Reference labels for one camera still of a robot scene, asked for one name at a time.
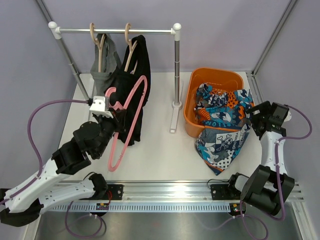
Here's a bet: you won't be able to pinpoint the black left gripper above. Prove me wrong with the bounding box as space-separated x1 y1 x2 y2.
93 107 127 158

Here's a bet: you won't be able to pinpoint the pink plastic hanger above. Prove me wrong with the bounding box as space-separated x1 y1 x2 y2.
104 75 148 173

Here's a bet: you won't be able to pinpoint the blue orange patterned shorts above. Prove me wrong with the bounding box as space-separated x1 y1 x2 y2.
194 83 254 176

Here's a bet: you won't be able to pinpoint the black shorts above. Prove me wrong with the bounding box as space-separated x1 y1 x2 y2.
110 35 151 143

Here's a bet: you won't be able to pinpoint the beige hanger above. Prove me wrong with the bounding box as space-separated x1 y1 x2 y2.
122 22 138 75
89 22 106 73

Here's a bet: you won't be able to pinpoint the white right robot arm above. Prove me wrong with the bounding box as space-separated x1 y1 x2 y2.
226 101 295 216

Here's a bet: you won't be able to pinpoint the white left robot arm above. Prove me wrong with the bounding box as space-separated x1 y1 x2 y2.
0 110 126 227

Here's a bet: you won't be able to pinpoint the grey shorts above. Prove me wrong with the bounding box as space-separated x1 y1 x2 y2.
90 33 122 96

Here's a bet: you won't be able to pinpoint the beige hanger under grey shorts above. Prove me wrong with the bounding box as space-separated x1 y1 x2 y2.
89 22 106 73

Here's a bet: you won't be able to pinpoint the orange plastic basket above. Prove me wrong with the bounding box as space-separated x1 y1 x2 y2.
183 67 244 138

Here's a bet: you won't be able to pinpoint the metal clothes rack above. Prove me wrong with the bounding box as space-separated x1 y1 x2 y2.
48 21 182 133

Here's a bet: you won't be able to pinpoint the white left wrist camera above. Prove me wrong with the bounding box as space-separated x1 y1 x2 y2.
89 96 114 119

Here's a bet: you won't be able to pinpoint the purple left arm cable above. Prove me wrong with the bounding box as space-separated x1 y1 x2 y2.
0 99 107 238

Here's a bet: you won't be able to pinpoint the aluminium mounting rail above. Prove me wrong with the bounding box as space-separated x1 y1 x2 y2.
32 181 305 203

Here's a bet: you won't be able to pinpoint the white slotted cable duct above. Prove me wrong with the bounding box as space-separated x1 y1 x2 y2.
50 201 231 213

